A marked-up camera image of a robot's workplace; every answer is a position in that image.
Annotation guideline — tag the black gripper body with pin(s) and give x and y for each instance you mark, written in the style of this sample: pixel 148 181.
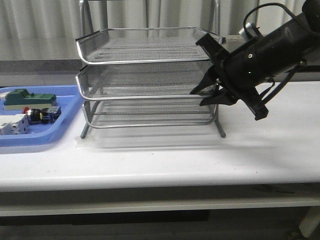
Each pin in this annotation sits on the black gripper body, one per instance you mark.
pixel 239 72

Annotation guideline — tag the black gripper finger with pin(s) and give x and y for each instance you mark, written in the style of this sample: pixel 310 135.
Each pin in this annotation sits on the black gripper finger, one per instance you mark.
pixel 220 97
pixel 208 79

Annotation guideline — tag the silver mesh tray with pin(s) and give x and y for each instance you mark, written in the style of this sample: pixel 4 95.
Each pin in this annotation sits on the silver mesh tray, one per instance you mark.
pixel 141 45
pixel 130 113
pixel 143 80

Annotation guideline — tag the red emergency stop button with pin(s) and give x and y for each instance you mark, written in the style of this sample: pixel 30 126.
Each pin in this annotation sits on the red emergency stop button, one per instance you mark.
pixel 47 115

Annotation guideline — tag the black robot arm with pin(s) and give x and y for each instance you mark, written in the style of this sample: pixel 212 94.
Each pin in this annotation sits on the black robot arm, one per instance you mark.
pixel 287 49

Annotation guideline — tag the silver mesh top tray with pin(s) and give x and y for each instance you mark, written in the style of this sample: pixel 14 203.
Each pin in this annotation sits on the silver mesh top tray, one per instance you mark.
pixel 141 45

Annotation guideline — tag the silver mesh bottom tray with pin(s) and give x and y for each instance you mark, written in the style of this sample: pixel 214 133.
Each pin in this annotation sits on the silver mesh bottom tray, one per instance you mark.
pixel 130 113

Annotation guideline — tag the blue plastic tray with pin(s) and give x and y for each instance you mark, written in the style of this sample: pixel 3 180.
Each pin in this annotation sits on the blue plastic tray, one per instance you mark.
pixel 70 101

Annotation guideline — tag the white table leg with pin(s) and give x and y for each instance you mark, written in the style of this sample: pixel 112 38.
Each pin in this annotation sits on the white table leg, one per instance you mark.
pixel 310 222

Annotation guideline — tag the dark rear counter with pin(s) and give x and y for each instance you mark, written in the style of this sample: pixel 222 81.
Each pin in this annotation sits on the dark rear counter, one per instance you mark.
pixel 39 55

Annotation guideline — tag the white circuit breaker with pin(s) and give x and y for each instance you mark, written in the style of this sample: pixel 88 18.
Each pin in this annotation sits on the white circuit breaker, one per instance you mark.
pixel 16 124

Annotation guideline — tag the grey metal rack frame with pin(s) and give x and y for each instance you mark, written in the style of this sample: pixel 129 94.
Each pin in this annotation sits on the grey metal rack frame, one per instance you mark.
pixel 86 28

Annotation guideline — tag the green electrical switch block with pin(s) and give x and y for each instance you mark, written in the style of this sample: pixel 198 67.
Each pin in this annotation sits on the green electrical switch block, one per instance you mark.
pixel 18 99

